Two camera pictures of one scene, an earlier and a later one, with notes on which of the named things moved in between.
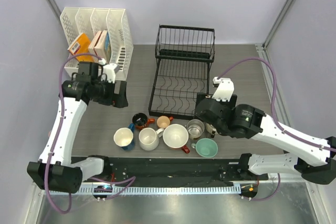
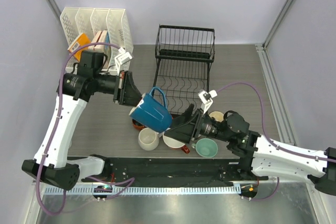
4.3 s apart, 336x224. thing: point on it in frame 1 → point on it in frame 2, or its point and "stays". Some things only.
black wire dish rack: x=184 y=55 stays
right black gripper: x=230 y=104 → x=184 y=132
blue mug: x=123 y=137 → x=149 y=113
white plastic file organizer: x=90 y=21 stays
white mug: x=148 y=138 stays
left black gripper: x=119 y=100 → x=125 y=91
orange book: x=81 y=46 stays
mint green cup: x=206 y=147 stays
